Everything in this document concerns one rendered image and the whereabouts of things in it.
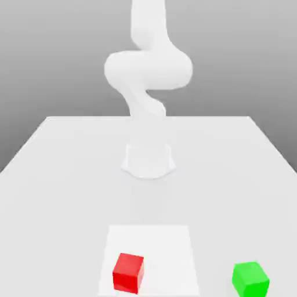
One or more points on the small green cube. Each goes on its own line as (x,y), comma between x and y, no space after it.
(250,278)

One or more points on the small red cube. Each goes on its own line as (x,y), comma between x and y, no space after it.
(127,271)

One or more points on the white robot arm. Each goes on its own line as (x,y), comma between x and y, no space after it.
(148,69)

